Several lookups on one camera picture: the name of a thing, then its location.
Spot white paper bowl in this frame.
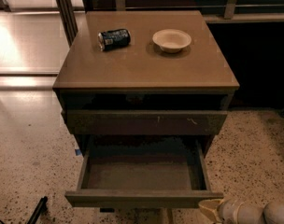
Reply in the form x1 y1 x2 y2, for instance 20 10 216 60
152 29 192 53

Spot blue tape piece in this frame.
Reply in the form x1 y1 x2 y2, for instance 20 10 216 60
75 149 82 156

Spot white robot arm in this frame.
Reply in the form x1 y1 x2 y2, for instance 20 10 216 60
198 199 284 224

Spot top drawer front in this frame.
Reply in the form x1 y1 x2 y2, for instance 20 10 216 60
62 110 227 135

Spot wooden drawer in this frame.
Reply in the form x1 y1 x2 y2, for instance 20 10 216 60
65 137 223 209

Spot dark blue soda can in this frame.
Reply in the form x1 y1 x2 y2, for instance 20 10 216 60
97 29 131 51

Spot black floor marker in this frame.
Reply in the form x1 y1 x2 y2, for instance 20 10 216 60
100 208 115 213

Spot brown wooden drawer cabinet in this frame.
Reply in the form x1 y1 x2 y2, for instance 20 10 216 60
53 11 239 152

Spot black rod on floor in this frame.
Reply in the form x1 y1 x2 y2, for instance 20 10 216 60
27 196 48 224

